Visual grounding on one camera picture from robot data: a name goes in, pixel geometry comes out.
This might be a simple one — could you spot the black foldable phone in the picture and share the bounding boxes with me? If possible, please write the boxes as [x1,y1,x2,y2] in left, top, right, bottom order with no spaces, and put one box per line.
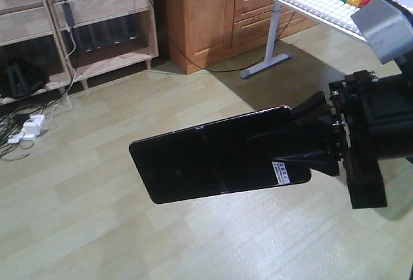
[129,106,311,204]

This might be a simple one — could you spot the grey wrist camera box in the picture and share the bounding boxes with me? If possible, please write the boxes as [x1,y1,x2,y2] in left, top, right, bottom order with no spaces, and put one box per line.
[351,0,412,65]

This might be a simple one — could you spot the white studded desk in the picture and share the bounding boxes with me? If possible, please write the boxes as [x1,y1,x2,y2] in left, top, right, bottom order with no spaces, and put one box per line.
[235,0,413,79]

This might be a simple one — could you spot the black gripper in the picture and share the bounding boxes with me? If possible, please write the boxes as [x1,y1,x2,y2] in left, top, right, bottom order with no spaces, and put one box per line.
[247,70,412,209]

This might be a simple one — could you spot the white power strip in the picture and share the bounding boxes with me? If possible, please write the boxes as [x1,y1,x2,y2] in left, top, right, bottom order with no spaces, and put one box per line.
[8,114,46,144]

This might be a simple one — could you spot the orange wooden cabinet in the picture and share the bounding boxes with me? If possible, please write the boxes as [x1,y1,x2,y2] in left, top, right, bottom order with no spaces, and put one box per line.
[163,0,323,75]

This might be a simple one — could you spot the light wooden shelf unit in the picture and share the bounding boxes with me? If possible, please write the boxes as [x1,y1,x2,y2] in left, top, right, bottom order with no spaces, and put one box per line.
[1,0,158,105]

